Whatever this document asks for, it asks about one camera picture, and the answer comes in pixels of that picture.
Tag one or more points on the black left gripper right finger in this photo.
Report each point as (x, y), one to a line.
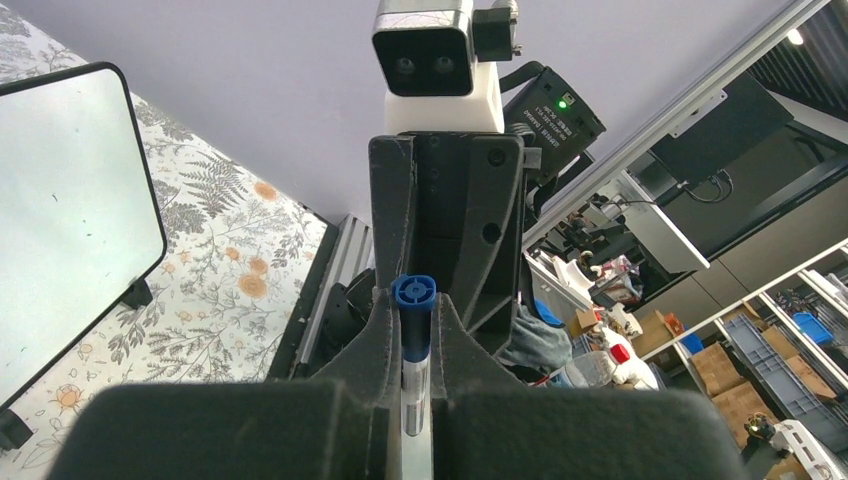
(554, 433)

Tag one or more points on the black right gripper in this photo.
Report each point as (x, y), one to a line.
(449, 205)

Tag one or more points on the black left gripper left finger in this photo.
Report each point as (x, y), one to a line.
(286, 430)

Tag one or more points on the blue capped whiteboard marker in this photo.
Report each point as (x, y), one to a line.
(415, 297)

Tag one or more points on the white whiteboard black frame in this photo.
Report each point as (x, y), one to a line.
(80, 222)

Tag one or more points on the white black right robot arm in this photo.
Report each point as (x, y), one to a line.
(553, 126)

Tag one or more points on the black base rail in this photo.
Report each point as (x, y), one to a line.
(323, 320)

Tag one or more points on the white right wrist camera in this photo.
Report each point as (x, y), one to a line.
(439, 60)

